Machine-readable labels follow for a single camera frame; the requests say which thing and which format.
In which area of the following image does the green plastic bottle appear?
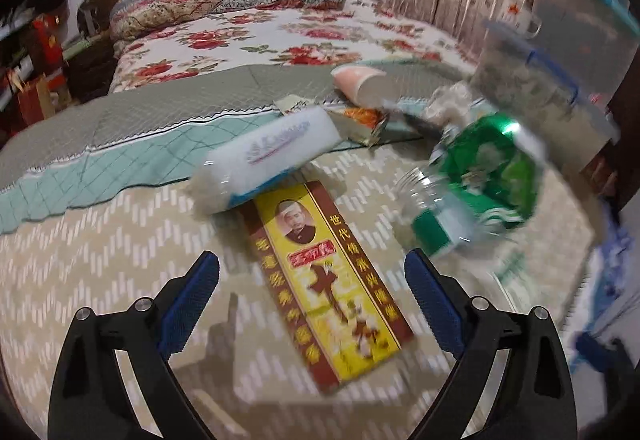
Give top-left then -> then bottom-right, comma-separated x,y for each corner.
395,113 -> 544,258

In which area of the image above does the white tissue pack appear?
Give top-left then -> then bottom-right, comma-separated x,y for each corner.
190,107 -> 343,215

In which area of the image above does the white paper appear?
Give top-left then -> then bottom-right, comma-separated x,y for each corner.
421,81 -> 474,129

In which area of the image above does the blue crumpled clothing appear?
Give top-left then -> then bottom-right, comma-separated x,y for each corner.
568,203 -> 639,373

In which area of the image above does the beige chevron blanket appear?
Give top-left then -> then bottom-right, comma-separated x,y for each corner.
0,61 -> 609,440

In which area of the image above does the yellow red flat box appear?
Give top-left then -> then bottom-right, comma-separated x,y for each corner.
240,181 -> 414,394

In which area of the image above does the orange foil snack wrapper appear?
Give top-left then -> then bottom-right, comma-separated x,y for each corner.
326,107 -> 388,147

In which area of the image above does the upper clear storage box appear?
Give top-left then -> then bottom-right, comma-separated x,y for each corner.
533,0 -> 639,106

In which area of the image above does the white star mug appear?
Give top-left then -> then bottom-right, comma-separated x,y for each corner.
498,0 -> 541,39

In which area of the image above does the cluttered storage shelf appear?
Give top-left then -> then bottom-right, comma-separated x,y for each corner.
1,0 -> 72,142

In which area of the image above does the floral bed sheet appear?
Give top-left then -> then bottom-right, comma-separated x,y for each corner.
110,0 -> 475,93

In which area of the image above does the clear bin blue handle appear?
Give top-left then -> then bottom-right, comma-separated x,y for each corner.
470,20 -> 620,171

